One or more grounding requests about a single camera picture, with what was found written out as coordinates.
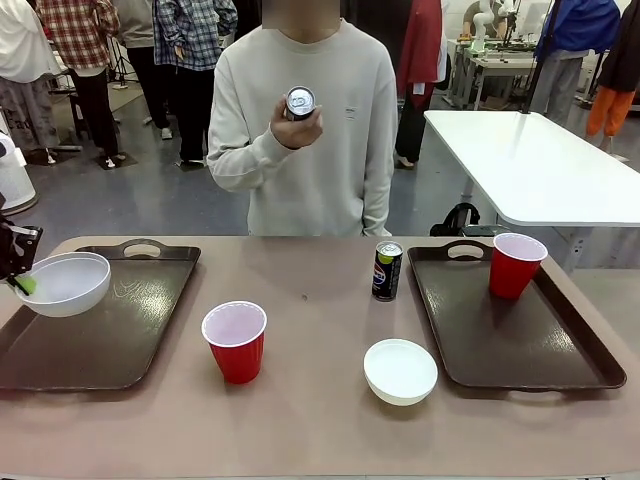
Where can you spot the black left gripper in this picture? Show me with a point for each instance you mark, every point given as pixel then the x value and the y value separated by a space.
pixel 17 245

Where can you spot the large white plastic bowl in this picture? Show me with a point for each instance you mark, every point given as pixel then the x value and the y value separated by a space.
pixel 70 287

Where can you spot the black soda can silver top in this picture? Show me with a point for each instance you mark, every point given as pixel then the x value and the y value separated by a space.
pixel 299 106

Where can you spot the person's right forearm beige sleeve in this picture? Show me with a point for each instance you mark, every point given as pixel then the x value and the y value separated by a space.
pixel 240 160

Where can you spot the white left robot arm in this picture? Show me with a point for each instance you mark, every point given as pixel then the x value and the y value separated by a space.
pixel 4 145

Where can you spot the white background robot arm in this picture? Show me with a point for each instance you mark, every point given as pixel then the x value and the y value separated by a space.
pixel 480 22

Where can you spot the person's right hand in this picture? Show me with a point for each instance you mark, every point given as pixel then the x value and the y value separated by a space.
pixel 295 132

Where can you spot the white cylindrical appliance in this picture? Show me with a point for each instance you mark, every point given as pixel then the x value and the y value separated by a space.
pixel 17 182

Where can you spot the dark brown serving tray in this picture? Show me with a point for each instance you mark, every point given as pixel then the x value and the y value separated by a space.
pixel 510 340
pixel 125 325

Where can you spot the red plastic party cup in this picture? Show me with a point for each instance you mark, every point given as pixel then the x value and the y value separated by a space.
pixel 515 275
pixel 236 350

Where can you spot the bystander in red plaid shirt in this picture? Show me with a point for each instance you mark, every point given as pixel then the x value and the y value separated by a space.
pixel 87 60

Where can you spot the bystander in grey top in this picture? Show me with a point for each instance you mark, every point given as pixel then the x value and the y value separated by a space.
pixel 145 60

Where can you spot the bystander in blue plaid shirt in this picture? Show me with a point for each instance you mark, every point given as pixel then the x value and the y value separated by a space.
pixel 192 60

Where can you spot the person in beige sweatshirt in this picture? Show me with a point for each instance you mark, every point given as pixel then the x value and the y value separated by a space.
pixel 320 180

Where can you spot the black Pepsi can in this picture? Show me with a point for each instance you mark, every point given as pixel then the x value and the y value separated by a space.
pixel 387 277

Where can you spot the small white plastic bowl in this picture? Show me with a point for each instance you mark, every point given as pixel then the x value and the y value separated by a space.
pixel 400 372

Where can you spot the black office chair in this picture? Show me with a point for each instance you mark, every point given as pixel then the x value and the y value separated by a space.
pixel 457 220

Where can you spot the bystander in red coat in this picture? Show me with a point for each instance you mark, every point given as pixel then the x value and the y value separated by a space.
pixel 417 75

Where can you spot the grey lab workbench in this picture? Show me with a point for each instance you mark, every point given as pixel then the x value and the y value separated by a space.
pixel 492 65

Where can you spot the white side table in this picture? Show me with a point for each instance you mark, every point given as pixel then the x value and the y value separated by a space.
pixel 545 165

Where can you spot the black vertical pole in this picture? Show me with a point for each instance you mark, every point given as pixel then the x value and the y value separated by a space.
pixel 537 60

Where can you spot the bystander in blue jacket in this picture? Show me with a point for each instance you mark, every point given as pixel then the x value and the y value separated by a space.
pixel 570 50

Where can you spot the bystander in orange trousers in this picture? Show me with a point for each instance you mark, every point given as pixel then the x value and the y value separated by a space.
pixel 612 100

